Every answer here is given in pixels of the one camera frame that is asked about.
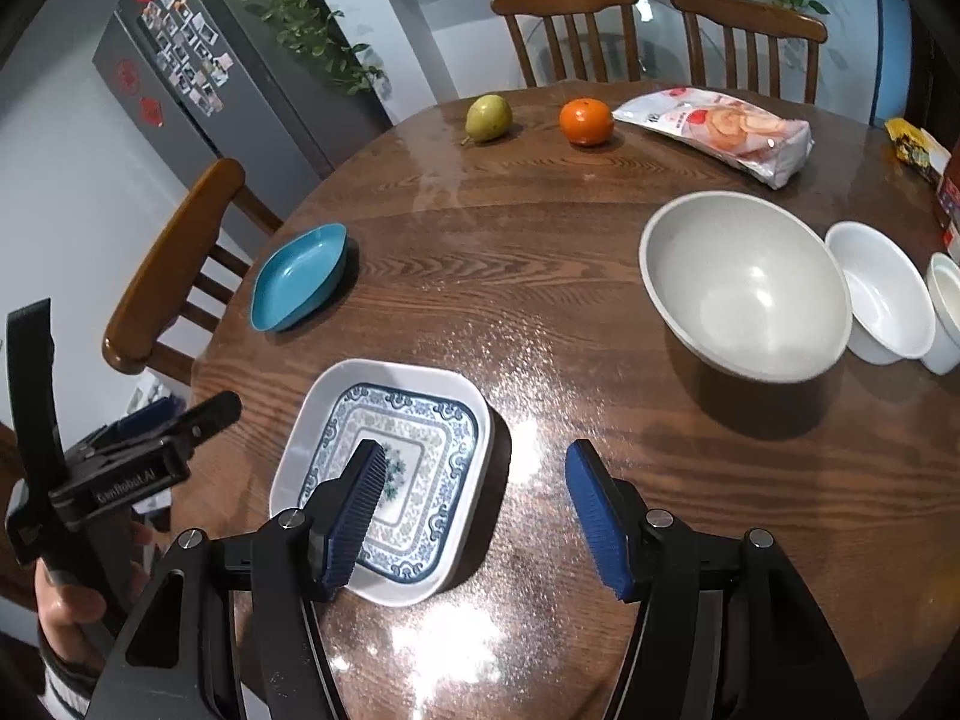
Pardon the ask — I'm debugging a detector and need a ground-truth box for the patterned square plate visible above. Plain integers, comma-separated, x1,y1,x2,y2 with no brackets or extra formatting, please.
266,356,497,610

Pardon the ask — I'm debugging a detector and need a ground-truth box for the blue oval dish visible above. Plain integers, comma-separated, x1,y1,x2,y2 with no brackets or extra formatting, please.
249,223,348,332

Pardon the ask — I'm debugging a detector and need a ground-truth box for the large grey-white bowl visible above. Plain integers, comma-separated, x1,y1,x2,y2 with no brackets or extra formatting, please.
638,190,853,385

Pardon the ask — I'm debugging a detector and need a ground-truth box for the medium white bowl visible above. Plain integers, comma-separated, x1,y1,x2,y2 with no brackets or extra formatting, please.
825,221,935,366

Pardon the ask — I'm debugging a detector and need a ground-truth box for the small white ramekin cup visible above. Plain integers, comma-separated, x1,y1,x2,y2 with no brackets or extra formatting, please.
921,252,960,376

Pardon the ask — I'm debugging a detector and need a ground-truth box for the person's left hand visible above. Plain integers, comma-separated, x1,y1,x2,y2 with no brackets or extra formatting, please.
34,559,106,673

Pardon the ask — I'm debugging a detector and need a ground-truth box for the wooden chair left side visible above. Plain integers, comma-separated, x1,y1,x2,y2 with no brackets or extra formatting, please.
101,158,281,385

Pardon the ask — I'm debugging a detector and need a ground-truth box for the wooden chair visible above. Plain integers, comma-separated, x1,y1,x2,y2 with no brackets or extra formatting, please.
669,0,828,106
490,0,643,88
101,158,281,385

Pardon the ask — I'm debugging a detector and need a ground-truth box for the grey refrigerator with magnets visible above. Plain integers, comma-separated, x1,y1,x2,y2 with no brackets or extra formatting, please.
93,0,391,218

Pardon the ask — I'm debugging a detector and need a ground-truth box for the orange tangerine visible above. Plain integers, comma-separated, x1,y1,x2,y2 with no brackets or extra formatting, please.
558,98,615,148

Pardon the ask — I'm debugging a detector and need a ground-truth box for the white snack bag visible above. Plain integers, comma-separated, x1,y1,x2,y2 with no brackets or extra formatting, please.
613,86,814,190

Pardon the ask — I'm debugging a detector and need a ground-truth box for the green pear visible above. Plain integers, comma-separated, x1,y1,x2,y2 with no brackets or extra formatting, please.
460,94,512,145

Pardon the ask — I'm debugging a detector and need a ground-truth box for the hanging green vine plant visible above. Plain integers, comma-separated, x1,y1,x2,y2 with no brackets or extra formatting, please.
239,0,387,96

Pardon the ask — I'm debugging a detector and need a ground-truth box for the yellow snack packet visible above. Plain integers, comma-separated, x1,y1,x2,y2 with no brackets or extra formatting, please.
885,117,950,184

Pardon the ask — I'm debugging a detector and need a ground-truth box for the wooden chair back right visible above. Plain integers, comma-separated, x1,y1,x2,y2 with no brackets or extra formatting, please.
669,0,828,106

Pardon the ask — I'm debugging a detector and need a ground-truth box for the wooden chair back left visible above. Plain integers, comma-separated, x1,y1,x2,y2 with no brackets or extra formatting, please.
490,0,643,88

